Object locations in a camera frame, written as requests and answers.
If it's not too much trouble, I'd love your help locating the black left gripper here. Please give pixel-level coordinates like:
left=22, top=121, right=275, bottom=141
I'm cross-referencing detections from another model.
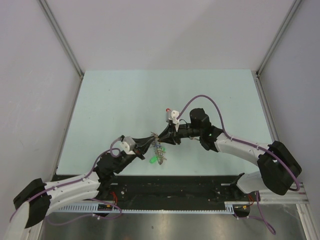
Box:
left=113, top=135, right=155, bottom=174

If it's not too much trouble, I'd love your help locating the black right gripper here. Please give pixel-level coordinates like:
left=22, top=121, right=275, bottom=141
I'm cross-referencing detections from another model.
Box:
left=158, top=122, right=202, bottom=146

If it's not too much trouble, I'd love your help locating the large keyring with many rings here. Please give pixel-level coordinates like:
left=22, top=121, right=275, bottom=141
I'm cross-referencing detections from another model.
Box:
left=149, top=132, right=167, bottom=165

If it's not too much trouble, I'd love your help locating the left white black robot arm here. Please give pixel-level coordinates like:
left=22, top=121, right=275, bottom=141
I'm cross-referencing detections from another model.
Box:
left=10, top=136, right=155, bottom=229

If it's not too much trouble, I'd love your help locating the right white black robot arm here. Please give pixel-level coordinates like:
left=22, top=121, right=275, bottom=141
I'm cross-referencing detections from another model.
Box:
left=159, top=108, right=302, bottom=201

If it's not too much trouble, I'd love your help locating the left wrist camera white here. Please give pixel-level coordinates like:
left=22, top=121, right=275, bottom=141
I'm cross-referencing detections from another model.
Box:
left=120, top=136, right=136, bottom=155

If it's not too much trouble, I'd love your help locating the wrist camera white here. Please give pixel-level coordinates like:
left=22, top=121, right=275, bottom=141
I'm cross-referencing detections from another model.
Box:
left=166, top=110, right=180, bottom=131
left=120, top=136, right=136, bottom=155

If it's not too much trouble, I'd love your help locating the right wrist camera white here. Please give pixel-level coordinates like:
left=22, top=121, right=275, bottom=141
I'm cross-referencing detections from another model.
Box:
left=166, top=110, right=180, bottom=131

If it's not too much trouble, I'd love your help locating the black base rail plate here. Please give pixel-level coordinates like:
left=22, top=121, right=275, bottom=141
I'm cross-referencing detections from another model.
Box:
left=97, top=175, right=256, bottom=203

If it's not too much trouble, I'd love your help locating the slotted cable duct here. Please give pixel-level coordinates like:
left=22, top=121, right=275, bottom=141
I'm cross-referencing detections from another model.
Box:
left=55, top=198, right=249, bottom=214

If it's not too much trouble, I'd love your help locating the aluminium frame post left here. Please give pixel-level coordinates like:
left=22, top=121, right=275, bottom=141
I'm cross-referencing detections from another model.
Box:
left=37, top=0, right=84, bottom=80

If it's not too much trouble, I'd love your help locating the aluminium frame post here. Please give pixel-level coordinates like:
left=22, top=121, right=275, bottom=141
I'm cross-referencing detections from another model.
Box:
left=254, top=0, right=304, bottom=77
left=37, top=0, right=84, bottom=80

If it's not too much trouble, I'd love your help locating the aluminium frame post right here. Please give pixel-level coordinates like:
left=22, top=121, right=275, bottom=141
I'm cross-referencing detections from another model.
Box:
left=254, top=0, right=304, bottom=77

